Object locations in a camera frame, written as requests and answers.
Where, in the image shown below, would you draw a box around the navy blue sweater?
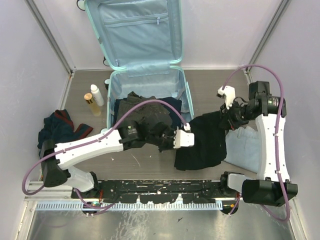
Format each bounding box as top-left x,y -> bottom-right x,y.
113,95 -> 182,128

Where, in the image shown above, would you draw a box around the grey pinstriped shirt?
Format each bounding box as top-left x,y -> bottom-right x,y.
113,91 -> 175,142

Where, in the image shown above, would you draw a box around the black garment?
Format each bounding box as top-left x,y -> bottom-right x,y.
174,111 -> 227,171

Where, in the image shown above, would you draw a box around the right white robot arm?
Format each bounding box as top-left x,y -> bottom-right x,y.
217,81 -> 298,207

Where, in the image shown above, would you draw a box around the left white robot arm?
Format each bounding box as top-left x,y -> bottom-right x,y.
41,120 -> 176,198

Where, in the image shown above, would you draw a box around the light blue jeans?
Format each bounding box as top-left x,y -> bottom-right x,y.
224,126 -> 261,173

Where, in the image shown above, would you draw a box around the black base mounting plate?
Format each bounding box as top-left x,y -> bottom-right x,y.
79,180 -> 239,204

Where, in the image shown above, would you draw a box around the yellow liquid bottle gold cap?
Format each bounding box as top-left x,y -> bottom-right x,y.
84,93 -> 101,117

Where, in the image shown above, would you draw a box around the white plastic bottle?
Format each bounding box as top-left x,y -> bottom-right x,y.
90,84 -> 105,107

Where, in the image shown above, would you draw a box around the mint green open suitcase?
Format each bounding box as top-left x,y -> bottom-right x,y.
76,0 -> 194,128

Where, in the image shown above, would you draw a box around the navy garment with red trim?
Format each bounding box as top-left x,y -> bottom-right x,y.
37,109 -> 93,156

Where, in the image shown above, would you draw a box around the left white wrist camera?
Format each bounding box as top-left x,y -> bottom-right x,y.
173,123 -> 195,149

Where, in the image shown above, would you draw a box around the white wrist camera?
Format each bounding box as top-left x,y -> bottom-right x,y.
173,123 -> 195,149
217,85 -> 236,110

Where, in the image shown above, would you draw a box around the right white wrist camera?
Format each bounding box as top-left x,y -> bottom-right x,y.
217,85 -> 236,110

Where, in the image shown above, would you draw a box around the aluminium frame rail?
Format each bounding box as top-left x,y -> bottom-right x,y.
24,180 -> 298,203

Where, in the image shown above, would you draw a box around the white slotted cable duct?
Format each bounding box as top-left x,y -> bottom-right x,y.
35,200 -> 223,211

